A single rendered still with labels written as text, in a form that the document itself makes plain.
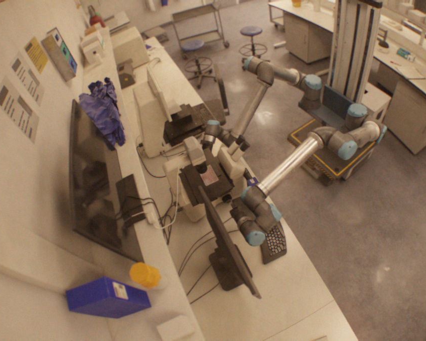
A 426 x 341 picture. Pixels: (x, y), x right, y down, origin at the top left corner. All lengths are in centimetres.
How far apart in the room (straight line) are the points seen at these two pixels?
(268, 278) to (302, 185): 136
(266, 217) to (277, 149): 173
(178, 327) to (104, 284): 29
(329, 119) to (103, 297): 202
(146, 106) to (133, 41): 174
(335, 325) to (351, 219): 129
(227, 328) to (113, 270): 71
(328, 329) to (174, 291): 89
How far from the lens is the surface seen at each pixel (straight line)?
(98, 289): 78
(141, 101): 174
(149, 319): 102
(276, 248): 148
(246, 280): 93
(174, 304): 98
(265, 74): 166
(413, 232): 279
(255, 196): 122
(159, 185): 185
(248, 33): 380
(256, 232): 117
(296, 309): 145
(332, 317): 149
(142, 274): 85
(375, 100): 237
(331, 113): 226
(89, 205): 84
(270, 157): 276
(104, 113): 162
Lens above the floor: 219
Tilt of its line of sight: 53 degrees down
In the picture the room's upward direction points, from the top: 18 degrees counter-clockwise
